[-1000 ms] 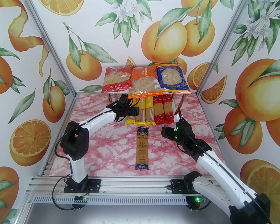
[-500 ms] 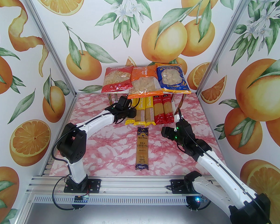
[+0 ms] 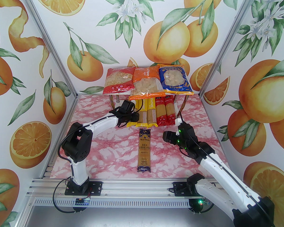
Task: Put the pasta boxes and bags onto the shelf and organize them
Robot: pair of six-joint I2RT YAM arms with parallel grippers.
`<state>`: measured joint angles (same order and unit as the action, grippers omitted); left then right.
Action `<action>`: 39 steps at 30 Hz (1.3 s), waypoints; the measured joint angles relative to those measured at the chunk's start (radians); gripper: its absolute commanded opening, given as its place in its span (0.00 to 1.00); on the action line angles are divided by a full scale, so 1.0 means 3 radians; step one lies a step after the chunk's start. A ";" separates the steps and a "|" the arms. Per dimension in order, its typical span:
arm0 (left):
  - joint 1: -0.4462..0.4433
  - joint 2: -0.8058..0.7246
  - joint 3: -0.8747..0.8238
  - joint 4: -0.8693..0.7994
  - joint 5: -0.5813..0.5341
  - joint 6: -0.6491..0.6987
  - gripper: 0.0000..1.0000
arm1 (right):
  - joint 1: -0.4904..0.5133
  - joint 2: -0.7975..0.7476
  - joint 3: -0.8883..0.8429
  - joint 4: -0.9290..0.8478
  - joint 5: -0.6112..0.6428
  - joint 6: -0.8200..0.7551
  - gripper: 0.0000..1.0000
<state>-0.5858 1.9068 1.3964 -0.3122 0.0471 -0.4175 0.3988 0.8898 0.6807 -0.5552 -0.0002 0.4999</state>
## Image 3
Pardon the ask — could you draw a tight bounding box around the red spaghetti pack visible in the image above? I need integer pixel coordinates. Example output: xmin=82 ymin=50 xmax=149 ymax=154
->
xmin=164 ymin=96 xmax=176 ymax=126
xmin=155 ymin=101 xmax=167 ymax=127

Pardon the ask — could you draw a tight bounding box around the dark blue spaghetti pack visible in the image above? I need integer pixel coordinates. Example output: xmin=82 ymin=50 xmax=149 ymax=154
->
xmin=137 ymin=128 xmax=153 ymax=173

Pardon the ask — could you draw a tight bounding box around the orange pasta bag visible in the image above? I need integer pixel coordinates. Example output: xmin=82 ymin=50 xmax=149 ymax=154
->
xmin=129 ymin=66 xmax=165 ymax=100

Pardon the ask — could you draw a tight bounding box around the red short pasta bag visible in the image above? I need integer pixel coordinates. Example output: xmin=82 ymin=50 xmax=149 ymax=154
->
xmin=102 ymin=68 xmax=136 ymax=94

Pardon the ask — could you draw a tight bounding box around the blue orecchiette pasta bag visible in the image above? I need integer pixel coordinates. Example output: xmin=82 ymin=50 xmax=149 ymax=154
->
xmin=158 ymin=65 xmax=194 ymax=96

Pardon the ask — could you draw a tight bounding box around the white two-tier shelf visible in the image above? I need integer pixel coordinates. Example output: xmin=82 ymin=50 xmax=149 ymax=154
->
xmin=104 ymin=89 xmax=192 ymax=123

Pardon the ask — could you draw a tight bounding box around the perforated metal strip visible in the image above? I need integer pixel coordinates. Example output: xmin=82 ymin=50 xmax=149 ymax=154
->
xmin=33 ymin=198 xmax=197 ymax=208

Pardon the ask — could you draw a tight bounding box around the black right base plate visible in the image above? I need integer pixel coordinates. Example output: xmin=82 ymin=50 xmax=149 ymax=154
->
xmin=172 ymin=182 xmax=211 ymax=197

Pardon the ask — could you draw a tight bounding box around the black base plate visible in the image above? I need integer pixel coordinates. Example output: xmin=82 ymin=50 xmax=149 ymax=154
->
xmin=65 ymin=181 xmax=103 ymax=196
xmin=172 ymin=182 xmax=211 ymax=197

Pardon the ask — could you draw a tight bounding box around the aluminium frame rail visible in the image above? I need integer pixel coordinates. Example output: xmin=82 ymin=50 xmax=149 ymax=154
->
xmin=26 ymin=170 xmax=251 ymax=199

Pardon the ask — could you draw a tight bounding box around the black base cable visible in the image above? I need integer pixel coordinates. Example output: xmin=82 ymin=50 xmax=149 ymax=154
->
xmin=189 ymin=196 xmax=215 ymax=214
xmin=51 ymin=182 xmax=90 ymax=214

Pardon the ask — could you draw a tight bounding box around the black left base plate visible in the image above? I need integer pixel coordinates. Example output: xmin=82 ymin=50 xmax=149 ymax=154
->
xmin=65 ymin=181 xmax=103 ymax=196

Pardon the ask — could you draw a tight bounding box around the aluminium corner post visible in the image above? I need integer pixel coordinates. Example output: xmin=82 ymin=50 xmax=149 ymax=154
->
xmin=198 ymin=0 xmax=261 ymax=101
xmin=18 ymin=0 xmax=79 ymax=101

